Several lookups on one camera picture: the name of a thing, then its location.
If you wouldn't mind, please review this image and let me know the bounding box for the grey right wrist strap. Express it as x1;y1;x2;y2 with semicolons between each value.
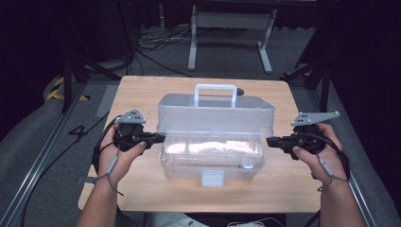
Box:
316;156;350;193

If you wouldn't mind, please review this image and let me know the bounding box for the person's left hand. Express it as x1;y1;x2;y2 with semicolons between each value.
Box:
97;124;148;187

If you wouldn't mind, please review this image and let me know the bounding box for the tangle of floor cables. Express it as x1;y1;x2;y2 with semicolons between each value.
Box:
135;25;194;79

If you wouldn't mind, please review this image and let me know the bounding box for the person's white clothing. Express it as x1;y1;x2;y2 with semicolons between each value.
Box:
146;212;286;227

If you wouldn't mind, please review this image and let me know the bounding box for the grey metal desk frame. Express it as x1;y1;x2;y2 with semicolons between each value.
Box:
187;4;278;75

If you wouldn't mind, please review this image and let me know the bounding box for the person's right hand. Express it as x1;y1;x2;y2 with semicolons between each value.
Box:
292;122;348;187

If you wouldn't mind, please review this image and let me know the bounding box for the clear plastic storage box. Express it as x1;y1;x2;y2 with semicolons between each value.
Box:
156;83;276;189

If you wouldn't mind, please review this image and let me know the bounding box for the black metal stand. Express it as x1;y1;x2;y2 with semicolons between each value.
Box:
279;60;332;119

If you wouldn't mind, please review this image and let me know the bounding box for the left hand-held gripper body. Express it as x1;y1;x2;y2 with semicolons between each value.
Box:
113;108;149;152

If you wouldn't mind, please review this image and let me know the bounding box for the grey wrist strap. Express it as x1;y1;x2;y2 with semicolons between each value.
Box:
96;154;125;197
316;156;350;193

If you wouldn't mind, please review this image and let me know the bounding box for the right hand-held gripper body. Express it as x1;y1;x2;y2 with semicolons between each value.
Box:
290;111;340;155

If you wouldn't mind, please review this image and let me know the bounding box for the grey left wrist strap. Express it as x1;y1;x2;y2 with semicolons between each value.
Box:
96;154;125;197

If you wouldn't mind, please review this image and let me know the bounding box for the yellow black floor tape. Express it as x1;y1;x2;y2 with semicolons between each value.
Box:
46;76;91;102

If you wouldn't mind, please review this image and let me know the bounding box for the black tripod stand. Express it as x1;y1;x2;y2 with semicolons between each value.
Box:
61;53;122;114

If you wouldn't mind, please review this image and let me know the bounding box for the aluminium floor rail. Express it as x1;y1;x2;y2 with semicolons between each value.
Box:
329;81;379;227
0;83;89;227

